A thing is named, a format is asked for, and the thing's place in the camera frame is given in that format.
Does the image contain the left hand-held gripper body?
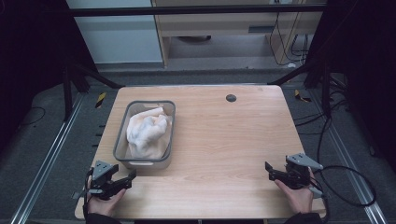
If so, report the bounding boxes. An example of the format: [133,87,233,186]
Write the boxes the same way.
[72,160,120,201]

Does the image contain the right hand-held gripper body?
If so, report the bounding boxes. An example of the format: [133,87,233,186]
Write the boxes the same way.
[284,152,325,199]

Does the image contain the person's right hand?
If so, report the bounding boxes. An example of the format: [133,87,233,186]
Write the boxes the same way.
[274,168,316,216]

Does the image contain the person's left hand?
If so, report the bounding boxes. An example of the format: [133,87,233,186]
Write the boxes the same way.
[86,179,127,217]

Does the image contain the grey plastic basket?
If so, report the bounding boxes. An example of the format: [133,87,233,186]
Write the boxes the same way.
[112,99,177,171]

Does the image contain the white crumpled towel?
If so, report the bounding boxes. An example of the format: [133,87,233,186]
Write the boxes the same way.
[124,106,174,160]

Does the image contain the yellow black tape strip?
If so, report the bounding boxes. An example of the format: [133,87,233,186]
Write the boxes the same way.
[94,91,107,109]
[293,89,313,104]

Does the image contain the black metal stand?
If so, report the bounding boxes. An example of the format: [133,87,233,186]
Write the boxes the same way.
[61,60,126,123]
[266,57,333,119]

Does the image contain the black curtain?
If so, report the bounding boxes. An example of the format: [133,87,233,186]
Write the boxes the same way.
[305,0,396,174]
[0,0,98,152]

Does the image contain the white cabinet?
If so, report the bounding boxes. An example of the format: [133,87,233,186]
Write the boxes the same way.
[65,0,165,65]

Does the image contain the light wooden desk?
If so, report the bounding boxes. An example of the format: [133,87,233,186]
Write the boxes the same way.
[150,0,329,68]

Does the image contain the aluminium floor rail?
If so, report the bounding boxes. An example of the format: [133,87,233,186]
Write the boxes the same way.
[8,92,87,224]
[309,89,389,224]

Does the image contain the thin black floor cable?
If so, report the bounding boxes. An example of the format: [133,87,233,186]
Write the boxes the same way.
[18,106,47,128]

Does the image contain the black looped gripper cable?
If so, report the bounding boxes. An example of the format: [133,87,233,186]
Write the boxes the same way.
[311,164,377,224]

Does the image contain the black hanging cables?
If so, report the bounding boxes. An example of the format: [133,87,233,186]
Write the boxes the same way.
[268,11,313,67]

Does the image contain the black horizontal frame bar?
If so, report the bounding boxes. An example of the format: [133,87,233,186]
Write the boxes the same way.
[65,3,329,18]

